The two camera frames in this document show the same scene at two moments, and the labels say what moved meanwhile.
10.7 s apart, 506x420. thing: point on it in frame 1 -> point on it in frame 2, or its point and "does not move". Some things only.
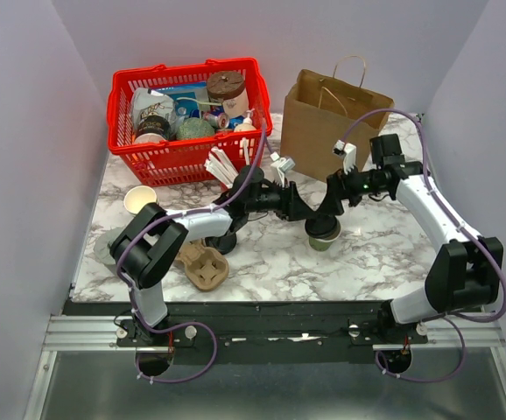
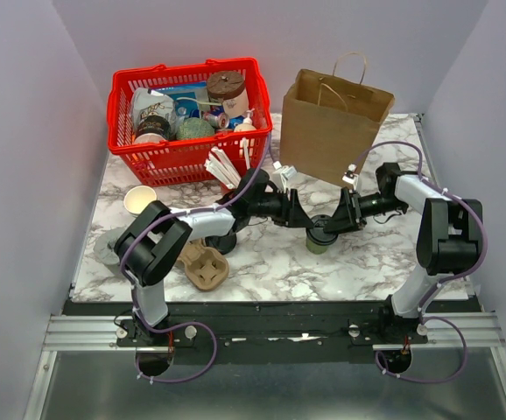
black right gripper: [339, 188] -> [347, 215]
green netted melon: [194, 128] does not move
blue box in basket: [190, 99] does not move
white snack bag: [145, 102] does not move
